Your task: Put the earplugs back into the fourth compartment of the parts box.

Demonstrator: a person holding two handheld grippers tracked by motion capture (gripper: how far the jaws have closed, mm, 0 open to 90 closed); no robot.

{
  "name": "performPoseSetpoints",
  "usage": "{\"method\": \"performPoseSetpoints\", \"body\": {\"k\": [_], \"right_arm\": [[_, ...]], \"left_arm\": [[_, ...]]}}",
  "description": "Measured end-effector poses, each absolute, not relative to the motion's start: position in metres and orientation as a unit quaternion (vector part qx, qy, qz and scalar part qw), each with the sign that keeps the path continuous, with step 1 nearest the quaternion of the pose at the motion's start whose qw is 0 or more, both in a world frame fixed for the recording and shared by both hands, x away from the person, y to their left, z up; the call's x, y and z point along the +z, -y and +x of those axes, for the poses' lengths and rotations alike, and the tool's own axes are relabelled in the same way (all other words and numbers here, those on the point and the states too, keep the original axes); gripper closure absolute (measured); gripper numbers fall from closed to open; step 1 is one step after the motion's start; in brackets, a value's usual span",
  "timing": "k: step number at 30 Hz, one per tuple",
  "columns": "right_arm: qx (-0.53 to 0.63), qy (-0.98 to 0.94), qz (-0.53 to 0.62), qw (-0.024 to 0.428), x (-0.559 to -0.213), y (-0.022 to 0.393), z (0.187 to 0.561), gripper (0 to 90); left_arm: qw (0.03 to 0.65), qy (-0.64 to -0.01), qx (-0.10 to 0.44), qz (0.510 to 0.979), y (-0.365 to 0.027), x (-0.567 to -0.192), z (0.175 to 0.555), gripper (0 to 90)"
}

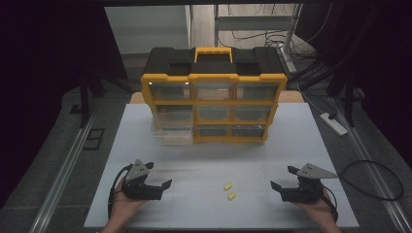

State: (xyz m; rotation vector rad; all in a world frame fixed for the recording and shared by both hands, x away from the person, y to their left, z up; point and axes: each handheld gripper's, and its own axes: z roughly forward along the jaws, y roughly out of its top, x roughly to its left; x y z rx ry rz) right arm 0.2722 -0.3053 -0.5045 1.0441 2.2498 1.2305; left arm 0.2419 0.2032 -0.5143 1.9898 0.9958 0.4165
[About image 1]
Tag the person's right hand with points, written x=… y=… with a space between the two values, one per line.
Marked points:
x=315 y=207

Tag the white panel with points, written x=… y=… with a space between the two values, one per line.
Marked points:
x=145 y=29

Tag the white power strip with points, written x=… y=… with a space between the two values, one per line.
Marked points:
x=334 y=125

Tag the clear plastic drawer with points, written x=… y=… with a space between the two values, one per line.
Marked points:
x=171 y=136

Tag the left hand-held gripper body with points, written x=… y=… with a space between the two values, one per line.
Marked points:
x=140 y=189

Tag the aluminium rail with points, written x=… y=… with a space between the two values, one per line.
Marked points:
x=375 y=174
x=61 y=181

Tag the white desk frame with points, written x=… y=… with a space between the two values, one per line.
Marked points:
x=252 y=23

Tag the small yellow plug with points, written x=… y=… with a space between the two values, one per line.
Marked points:
x=231 y=196
x=228 y=186

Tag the dark floor socket plate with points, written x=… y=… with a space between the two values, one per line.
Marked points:
x=94 y=139

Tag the dark curtain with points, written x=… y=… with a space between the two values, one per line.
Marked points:
x=39 y=64
x=385 y=64

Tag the black plug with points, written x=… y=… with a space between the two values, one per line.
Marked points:
x=332 y=115

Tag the black metal stand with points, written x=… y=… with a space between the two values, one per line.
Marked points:
x=85 y=100
x=349 y=97

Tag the yellow black drawer organizer cabinet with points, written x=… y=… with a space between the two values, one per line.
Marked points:
x=213 y=82

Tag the person's left hand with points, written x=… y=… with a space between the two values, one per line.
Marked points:
x=128 y=204

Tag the white table cover board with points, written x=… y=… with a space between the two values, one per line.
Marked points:
x=200 y=213

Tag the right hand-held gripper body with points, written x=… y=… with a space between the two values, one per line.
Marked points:
x=306 y=189

